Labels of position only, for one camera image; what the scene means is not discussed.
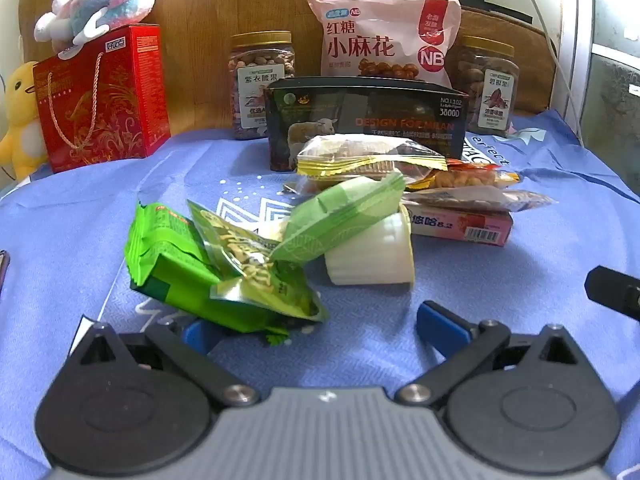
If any light green snack packet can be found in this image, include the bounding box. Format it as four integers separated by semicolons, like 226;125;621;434
270;171;407;264

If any clear yellow-edged snack packet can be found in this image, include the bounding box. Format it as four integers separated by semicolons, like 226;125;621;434
296;135;449;193

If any white cable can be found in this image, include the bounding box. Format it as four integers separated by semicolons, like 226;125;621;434
510;0;586;147

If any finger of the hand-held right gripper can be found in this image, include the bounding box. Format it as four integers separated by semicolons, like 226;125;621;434
585;266;640;322

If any pink blue plush toy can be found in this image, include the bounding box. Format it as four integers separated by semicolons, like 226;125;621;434
34;0;167;60

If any clear fried twist packet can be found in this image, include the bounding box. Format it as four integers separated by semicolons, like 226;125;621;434
405;157;521;193

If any clear brown snack packet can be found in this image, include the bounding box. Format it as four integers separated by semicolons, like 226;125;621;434
402;186;558;213

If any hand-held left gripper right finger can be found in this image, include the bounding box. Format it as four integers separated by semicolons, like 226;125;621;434
399;300;583;408

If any bright green snack pack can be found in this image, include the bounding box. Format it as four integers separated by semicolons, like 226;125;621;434
129;201;291;346

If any blue printed cloth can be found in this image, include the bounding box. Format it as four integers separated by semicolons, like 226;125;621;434
0;110;640;480

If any brown cushion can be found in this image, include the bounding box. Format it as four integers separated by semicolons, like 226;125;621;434
457;5;558;116

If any black cardboard box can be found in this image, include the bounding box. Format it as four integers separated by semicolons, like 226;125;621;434
263;76;471;173

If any green clear snack bag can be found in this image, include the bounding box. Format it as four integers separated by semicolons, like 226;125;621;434
187;200;330;323

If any wooden headboard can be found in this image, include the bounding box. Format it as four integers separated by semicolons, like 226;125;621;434
25;0;401;136

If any white ribbed jelly cup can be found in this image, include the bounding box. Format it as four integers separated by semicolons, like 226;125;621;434
324;211;416;288

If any gold lid nut jar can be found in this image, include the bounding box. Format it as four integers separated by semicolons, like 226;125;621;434
447;36;521;138
229;31;297;142

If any pink snack bag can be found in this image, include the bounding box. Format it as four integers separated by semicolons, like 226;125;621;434
307;0;462;86

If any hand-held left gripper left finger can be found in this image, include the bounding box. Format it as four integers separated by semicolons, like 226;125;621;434
67;317;262;408

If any yellow duck plush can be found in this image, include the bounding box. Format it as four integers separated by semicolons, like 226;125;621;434
0;61;51;181

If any pink candy box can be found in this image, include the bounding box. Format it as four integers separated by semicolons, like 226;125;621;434
400;202;515;248

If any red gift box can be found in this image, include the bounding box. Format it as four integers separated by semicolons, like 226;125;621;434
32;24;172;175

